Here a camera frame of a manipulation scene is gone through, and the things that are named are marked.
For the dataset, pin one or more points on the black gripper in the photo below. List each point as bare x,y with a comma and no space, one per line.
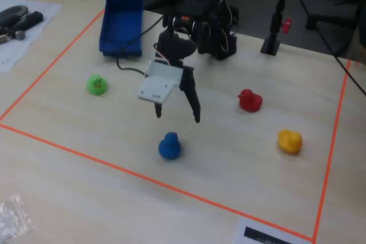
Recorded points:
187,80

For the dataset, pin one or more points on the blue rubber duck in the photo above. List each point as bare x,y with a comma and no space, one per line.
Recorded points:
169,148

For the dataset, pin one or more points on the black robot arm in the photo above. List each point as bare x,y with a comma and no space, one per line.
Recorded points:
217,35

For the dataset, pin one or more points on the red rubber duck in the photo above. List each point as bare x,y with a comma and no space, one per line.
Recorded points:
250,101

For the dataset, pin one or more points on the green rubber duck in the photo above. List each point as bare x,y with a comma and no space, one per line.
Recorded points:
95,85

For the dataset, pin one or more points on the blue plastic box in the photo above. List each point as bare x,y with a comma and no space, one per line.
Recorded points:
121,24

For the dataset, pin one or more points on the yellow rubber duck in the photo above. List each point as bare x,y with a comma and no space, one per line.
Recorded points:
288,141

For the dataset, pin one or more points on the orange tape strip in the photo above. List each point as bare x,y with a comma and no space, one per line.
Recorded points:
143,177
57,60
333,141

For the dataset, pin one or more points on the red clamp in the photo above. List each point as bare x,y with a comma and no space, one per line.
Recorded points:
287,25

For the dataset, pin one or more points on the white printed paper sheet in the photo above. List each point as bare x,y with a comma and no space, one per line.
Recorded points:
34,41

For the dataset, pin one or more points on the white paper with black bar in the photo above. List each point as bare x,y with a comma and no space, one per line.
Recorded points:
240,236

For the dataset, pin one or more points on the small metal cylinder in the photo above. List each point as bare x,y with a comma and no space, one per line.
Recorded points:
20,35

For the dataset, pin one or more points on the black office chair base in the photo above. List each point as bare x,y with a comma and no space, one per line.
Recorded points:
328,20

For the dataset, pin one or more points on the clear plastic bag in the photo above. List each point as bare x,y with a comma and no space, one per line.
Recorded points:
14,218

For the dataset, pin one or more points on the white camera box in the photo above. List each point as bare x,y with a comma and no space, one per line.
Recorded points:
157,87

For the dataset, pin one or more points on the black camera stand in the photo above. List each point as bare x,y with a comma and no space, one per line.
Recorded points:
271,45

